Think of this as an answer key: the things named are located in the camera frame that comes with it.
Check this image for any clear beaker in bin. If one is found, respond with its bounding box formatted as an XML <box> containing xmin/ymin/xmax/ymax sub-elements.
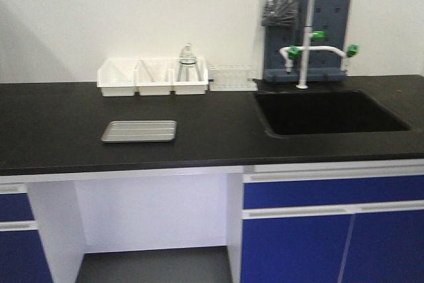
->
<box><xmin>143</xmin><ymin>60</ymin><xmax>169</xmax><ymax>83</ymax></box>

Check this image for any silver metal tray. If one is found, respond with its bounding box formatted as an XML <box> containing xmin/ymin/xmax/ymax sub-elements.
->
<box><xmin>101</xmin><ymin>120</ymin><xmax>177</xmax><ymax>143</ymax></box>

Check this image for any white right storage bin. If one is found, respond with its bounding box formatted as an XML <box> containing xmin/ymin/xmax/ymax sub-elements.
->
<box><xmin>170</xmin><ymin>58</ymin><xmax>209</xmax><ymax>95</ymax></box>

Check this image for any white storage bin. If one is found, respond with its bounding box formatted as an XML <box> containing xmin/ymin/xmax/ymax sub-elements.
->
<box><xmin>170</xmin><ymin>58</ymin><xmax>209</xmax><ymax>95</ymax></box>
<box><xmin>134</xmin><ymin>58</ymin><xmax>172</xmax><ymax>96</ymax></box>
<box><xmin>97</xmin><ymin>58</ymin><xmax>138</xmax><ymax>97</ymax></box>

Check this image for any white test tube rack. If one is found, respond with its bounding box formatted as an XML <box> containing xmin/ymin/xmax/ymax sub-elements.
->
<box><xmin>208</xmin><ymin>65</ymin><xmax>258</xmax><ymax>91</ymax></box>

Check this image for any black metal tripod stand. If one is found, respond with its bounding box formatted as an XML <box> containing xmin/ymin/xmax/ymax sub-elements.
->
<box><xmin>177</xmin><ymin>62</ymin><xmax>202</xmax><ymax>82</ymax></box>

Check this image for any glass alcohol lamp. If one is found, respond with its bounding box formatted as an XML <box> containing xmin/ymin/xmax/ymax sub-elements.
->
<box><xmin>179</xmin><ymin>43</ymin><xmax>197</xmax><ymax>65</ymax></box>

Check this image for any red tipped glass thermometer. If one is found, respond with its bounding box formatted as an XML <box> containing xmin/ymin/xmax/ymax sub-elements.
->
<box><xmin>140</xmin><ymin>60</ymin><xmax>155</xmax><ymax>82</ymax></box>

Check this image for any white middle storage bin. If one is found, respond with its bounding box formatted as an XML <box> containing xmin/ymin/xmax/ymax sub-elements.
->
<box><xmin>134</xmin><ymin>58</ymin><xmax>172</xmax><ymax>96</ymax></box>

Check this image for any blue upper right drawer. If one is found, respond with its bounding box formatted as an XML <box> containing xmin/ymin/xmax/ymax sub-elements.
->
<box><xmin>243</xmin><ymin>175</ymin><xmax>423</xmax><ymax>209</ymax></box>

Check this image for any blue drawer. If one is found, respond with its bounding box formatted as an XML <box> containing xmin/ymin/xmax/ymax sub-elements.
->
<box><xmin>0</xmin><ymin>193</ymin><xmax>34</xmax><ymax>222</ymax></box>
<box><xmin>243</xmin><ymin>175</ymin><xmax>423</xmax><ymax>209</ymax></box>

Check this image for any white gooseneck lab faucet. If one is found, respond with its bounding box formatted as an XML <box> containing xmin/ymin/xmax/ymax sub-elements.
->
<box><xmin>279</xmin><ymin>0</ymin><xmax>359</xmax><ymax>89</ymax></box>

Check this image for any white left storage bin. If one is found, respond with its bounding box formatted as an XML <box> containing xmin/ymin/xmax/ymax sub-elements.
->
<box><xmin>97</xmin><ymin>58</ymin><xmax>138</xmax><ymax>97</ymax></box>

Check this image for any black lab sink basin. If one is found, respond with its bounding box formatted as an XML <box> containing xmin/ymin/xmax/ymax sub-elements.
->
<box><xmin>254</xmin><ymin>91</ymin><xmax>410</xmax><ymax>136</ymax></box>

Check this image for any blue cabinet door left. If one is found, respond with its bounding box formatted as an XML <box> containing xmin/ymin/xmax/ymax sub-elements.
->
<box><xmin>240</xmin><ymin>215</ymin><xmax>352</xmax><ymax>282</ymax></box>

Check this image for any blue cabinet door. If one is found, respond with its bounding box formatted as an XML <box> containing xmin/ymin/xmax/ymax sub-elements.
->
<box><xmin>343</xmin><ymin>210</ymin><xmax>423</xmax><ymax>282</ymax></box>
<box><xmin>240</xmin><ymin>215</ymin><xmax>352</xmax><ymax>282</ymax></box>

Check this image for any grey blue pegboard drying rack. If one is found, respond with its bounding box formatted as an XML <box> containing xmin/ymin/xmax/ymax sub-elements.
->
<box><xmin>262</xmin><ymin>0</ymin><xmax>350</xmax><ymax>83</ymax></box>

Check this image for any blue cabinet door right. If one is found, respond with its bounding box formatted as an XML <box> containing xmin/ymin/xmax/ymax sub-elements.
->
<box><xmin>343</xmin><ymin>210</ymin><xmax>423</xmax><ymax>282</ymax></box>

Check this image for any blue left upper drawer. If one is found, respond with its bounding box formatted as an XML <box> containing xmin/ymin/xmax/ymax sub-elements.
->
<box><xmin>0</xmin><ymin>193</ymin><xmax>34</xmax><ymax>222</ymax></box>

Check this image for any blue left lower door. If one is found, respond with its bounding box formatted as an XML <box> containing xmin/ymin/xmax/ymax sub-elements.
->
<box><xmin>1</xmin><ymin>230</ymin><xmax>53</xmax><ymax>283</ymax></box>

